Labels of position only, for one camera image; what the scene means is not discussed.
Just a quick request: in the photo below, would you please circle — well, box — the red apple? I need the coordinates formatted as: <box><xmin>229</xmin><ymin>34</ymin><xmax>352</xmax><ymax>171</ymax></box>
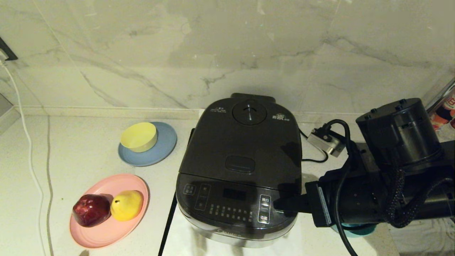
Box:
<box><xmin>73</xmin><ymin>194</ymin><xmax>112</xmax><ymax>228</ymax></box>

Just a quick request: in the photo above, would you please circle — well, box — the black rice cooker lid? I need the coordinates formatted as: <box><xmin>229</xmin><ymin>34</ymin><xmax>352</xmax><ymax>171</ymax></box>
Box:
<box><xmin>179</xmin><ymin>93</ymin><xmax>303</xmax><ymax>194</ymax></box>

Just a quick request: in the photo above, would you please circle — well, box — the white cable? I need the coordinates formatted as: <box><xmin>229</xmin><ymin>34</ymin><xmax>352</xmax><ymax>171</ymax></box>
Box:
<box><xmin>0</xmin><ymin>60</ymin><xmax>47</xmax><ymax>256</ymax></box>

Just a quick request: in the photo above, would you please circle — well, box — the pink plate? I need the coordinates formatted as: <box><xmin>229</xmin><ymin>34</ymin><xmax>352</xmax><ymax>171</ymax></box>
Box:
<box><xmin>70</xmin><ymin>174</ymin><xmax>150</xmax><ymax>249</ymax></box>

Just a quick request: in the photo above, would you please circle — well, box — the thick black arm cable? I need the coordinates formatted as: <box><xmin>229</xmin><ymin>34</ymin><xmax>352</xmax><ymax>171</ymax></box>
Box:
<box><xmin>335</xmin><ymin>167</ymin><xmax>359</xmax><ymax>256</ymax></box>

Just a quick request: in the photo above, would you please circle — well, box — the black camera cable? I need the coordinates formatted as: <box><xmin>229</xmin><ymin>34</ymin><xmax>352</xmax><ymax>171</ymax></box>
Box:
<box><xmin>319</xmin><ymin>119</ymin><xmax>352</xmax><ymax>153</ymax></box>

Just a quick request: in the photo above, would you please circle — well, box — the yellow pear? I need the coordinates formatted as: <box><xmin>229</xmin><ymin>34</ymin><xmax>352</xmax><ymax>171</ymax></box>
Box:
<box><xmin>111</xmin><ymin>190</ymin><xmax>144</xmax><ymax>222</ymax></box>

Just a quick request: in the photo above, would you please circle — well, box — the black braided cable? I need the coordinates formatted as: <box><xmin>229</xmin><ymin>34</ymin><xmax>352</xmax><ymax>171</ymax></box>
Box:
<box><xmin>386</xmin><ymin>167</ymin><xmax>452</xmax><ymax>229</ymax></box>

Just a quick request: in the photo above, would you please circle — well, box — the black camera bracket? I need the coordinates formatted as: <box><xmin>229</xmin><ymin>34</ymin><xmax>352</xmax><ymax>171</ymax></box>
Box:
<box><xmin>343</xmin><ymin>140</ymin><xmax>377</xmax><ymax>175</ymax></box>

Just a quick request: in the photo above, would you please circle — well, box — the teal bowl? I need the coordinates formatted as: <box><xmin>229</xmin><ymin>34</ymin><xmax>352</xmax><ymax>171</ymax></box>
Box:
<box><xmin>331</xmin><ymin>223</ymin><xmax>376</xmax><ymax>238</ymax></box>

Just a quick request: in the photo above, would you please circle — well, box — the black wall socket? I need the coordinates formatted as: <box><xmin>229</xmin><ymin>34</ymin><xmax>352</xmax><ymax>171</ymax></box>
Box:
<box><xmin>0</xmin><ymin>37</ymin><xmax>18</xmax><ymax>62</ymax></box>

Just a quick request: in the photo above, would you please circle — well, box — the black power cord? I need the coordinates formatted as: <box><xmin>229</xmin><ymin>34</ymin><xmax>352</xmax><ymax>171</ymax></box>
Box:
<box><xmin>300</xmin><ymin>130</ymin><xmax>329</xmax><ymax>163</ymax></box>

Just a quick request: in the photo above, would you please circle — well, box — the blue plate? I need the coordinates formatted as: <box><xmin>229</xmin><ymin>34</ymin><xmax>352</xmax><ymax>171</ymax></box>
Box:
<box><xmin>118</xmin><ymin>122</ymin><xmax>177</xmax><ymax>167</ymax></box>

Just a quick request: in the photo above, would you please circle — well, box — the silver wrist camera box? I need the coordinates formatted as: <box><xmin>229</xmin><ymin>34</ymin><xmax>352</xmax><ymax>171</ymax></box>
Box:
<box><xmin>307</xmin><ymin>129</ymin><xmax>346</xmax><ymax>158</ymax></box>

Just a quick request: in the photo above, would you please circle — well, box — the yellow bowl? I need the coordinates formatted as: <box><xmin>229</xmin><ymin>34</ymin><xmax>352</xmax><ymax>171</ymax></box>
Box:
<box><xmin>120</xmin><ymin>122</ymin><xmax>158</xmax><ymax>153</ymax></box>

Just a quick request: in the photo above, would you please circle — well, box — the white crumpled cloth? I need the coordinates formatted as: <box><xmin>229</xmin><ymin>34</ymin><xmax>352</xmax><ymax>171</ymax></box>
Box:
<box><xmin>389</xmin><ymin>218</ymin><xmax>455</xmax><ymax>256</ymax></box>

